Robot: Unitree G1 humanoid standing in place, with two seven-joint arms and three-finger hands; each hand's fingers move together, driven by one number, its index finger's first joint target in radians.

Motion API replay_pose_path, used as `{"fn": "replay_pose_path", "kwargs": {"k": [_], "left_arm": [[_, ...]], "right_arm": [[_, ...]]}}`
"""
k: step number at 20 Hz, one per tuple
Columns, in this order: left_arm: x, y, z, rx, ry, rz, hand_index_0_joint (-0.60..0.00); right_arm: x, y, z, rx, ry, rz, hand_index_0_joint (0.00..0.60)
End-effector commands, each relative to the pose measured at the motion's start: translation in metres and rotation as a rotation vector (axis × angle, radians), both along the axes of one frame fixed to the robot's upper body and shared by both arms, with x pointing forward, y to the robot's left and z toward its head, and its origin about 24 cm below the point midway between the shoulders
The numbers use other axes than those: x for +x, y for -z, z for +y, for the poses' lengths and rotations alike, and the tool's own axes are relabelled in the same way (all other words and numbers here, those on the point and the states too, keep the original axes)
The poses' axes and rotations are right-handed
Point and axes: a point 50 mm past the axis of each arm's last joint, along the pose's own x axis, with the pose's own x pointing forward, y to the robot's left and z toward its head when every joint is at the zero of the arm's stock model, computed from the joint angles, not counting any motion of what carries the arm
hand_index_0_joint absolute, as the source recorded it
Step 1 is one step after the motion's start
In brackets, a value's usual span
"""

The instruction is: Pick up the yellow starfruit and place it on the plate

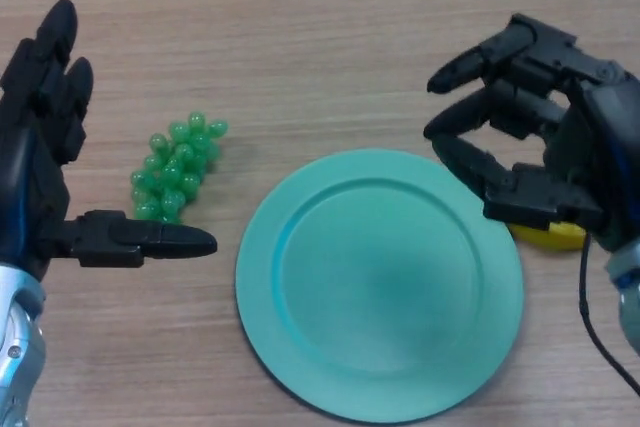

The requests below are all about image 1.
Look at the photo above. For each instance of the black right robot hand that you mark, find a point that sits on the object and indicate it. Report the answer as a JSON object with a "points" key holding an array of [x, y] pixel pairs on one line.
{"points": [[600, 147]]}

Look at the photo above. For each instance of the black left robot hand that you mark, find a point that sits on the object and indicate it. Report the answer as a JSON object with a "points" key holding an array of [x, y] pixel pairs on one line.
{"points": [[30, 157]]}

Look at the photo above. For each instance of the yellow starfruit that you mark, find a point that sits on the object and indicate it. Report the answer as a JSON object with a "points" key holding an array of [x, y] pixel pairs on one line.
{"points": [[555, 239]]}

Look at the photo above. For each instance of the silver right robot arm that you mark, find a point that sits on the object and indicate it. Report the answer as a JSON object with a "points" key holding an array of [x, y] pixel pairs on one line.
{"points": [[630, 297]]}

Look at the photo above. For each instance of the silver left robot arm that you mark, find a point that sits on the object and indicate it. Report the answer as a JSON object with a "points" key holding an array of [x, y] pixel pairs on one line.
{"points": [[17, 337]]}

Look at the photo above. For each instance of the teal round plate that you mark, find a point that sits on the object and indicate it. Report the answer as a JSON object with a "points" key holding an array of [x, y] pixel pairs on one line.
{"points": [[377, 292]]}

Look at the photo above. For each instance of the green grape bunch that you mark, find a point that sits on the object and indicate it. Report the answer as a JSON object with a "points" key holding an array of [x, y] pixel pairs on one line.
{"points": [[175, 172]]}

